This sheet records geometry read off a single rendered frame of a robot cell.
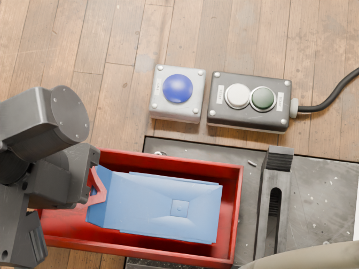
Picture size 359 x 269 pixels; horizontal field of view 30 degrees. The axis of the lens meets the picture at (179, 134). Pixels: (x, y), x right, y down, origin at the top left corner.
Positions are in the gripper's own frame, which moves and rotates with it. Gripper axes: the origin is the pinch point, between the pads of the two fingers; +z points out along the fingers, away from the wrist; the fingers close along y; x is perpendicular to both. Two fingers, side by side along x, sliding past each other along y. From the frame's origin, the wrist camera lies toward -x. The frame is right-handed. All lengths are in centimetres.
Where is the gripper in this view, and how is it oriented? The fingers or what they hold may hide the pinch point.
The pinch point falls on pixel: (99, 194)
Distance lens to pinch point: 80.7
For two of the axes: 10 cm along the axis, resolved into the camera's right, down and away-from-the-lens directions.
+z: 5.1, 3.3, 8.0
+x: 1.3, -9.4, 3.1
